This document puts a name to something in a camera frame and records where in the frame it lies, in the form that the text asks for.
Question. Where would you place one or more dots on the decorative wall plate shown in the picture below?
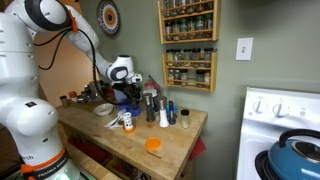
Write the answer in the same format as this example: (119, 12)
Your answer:
(108, 16)

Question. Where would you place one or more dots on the white electric stove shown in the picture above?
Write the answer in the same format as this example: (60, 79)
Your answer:
(266, 133)

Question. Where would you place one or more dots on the glass spice jar dark lid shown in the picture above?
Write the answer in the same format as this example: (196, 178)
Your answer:
(196, 56)
(187, 57)
(208, 56)
(178, 57)
(170, 57)

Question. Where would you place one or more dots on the white salt grinder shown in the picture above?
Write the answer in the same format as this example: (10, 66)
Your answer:
(163, 115)

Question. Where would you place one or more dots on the big jar with red lid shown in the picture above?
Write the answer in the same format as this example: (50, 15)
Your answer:
(72, 96)

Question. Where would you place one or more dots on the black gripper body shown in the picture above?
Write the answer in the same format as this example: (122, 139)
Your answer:
(126, 87)

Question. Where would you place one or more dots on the white jar with red lid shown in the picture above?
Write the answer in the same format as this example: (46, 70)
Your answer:
(150, 88)

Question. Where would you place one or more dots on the wooden spice rack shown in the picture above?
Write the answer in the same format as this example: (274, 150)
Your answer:
(215, 20)
(213, 71)

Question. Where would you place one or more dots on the red cloth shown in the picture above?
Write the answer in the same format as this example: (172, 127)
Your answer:
(197, 148)

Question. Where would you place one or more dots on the white light switch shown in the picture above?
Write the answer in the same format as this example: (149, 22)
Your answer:
(244, 48)

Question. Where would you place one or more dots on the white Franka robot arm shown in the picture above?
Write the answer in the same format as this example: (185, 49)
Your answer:
(20, 83)

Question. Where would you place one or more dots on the white ceramic bowl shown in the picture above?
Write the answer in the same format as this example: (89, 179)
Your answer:
(103, 109)

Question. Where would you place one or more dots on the loose orange plastic lid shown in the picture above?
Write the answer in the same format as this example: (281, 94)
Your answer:
(152, 144)

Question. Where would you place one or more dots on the glass jar with black lid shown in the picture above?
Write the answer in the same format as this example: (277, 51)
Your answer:
(185, 120)

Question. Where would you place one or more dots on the dark pepper grinder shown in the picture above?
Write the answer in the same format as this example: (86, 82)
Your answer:
(149, 107)

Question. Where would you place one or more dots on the blue slim bottle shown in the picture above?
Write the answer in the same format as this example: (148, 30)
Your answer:
(171, 113)

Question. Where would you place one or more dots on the spice shaker with orange cap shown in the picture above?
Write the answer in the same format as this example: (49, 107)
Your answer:
(128, 121)

